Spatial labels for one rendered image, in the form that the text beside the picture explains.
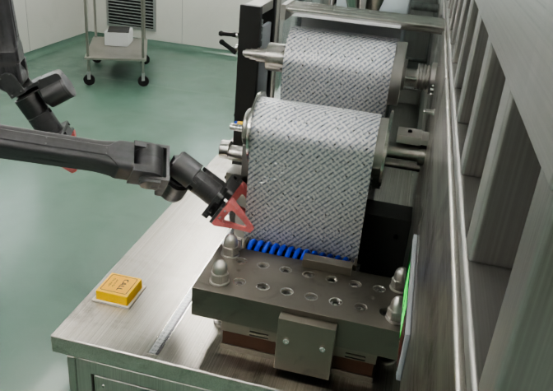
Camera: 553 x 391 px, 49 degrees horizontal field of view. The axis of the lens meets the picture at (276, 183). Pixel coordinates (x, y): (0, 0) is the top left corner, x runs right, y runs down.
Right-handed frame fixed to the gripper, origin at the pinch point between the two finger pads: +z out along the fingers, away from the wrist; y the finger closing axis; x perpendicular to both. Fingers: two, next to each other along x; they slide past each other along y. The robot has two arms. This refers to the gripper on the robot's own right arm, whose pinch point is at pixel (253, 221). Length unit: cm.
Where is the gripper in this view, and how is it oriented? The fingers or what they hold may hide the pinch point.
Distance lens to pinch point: 123.0
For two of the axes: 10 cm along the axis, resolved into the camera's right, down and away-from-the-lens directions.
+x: 5.7, -6.9, -4.5
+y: -2.2, 3.9, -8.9
